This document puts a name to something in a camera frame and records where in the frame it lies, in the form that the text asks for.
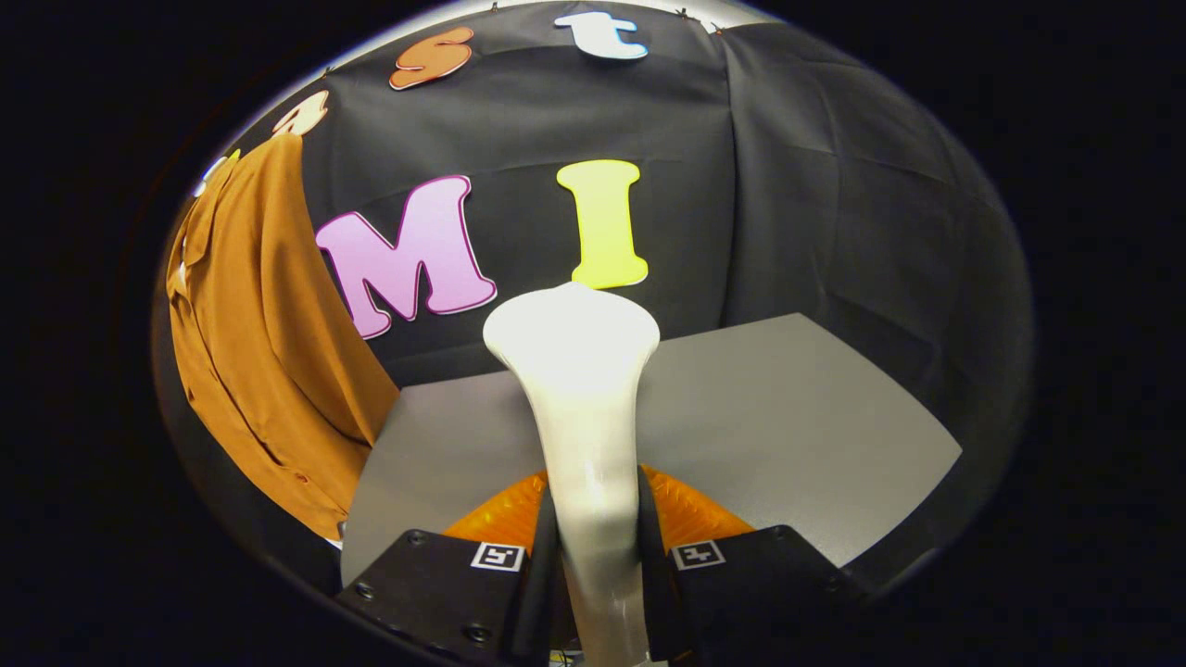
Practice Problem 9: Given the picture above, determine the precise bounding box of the white garment steamer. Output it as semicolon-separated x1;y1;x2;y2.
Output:
483;282;662;667

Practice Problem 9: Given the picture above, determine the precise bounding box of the grey table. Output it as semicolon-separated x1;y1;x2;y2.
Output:
340;313;965;589

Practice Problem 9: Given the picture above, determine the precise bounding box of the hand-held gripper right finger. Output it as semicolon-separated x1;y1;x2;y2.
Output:
635;463;872;663

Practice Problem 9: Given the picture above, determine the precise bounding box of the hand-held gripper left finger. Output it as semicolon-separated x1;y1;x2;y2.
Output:
334;468;563;667

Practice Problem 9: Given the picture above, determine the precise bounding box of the black backdrop cloth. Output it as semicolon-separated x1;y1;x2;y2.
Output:
153;0;1034;594

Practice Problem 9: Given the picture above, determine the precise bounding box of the orange button-up shirt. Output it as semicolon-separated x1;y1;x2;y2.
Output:
165;132;401;541

